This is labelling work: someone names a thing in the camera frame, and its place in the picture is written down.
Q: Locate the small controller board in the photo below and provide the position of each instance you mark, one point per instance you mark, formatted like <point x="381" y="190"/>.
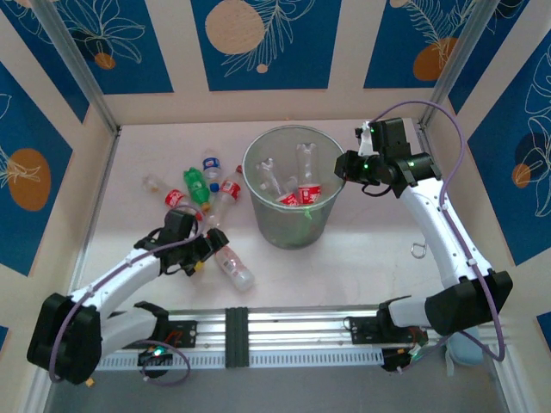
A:
<point x="155" y="353"/>
<point x="406" y="356"/>

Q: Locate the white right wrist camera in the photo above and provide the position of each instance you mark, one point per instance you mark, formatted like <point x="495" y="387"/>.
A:
<point x="366" y="139"/>

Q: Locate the silver mesh waste bin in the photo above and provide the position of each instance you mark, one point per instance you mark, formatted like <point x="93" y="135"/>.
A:
<point x="292" y="234"/>

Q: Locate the white red label plastic bottle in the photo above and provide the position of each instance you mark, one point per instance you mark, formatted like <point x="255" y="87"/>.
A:
<point x="234" y="269"/>

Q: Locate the black centre rail bracket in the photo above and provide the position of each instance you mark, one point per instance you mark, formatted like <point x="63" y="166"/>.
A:
<point x="237" y="335"/>

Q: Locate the aluminium corner post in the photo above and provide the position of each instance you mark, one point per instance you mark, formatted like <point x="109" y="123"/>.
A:
<point x="82" y="73"/>
<point x="456" y="69"/>

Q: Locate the blue label plastic bottle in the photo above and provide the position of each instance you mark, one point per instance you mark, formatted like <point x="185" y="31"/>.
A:
<point x="211" y="163"/>

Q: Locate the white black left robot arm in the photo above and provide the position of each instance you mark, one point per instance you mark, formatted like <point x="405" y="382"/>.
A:
<point x="120" y="275"/>

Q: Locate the aluminium base frame rail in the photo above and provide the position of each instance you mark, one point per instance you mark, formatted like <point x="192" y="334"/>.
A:
<point x="292" y="320"/>

